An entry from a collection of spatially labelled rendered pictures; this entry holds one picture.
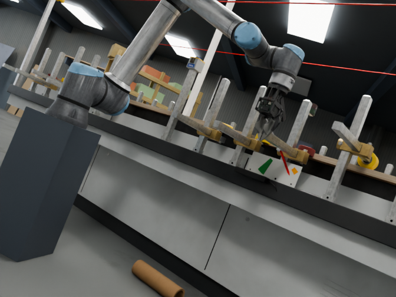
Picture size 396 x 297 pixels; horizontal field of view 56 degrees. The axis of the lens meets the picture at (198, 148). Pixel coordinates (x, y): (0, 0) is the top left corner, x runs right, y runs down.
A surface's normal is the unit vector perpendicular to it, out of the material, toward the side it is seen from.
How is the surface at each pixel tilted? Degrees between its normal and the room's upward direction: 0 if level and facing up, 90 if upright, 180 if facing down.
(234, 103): 90
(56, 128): 90
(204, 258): 90
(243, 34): 92
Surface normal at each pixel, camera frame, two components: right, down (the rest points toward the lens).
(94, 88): 0.81, 0.29
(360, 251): -0.58, -0.26
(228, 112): -0.20, -0.13
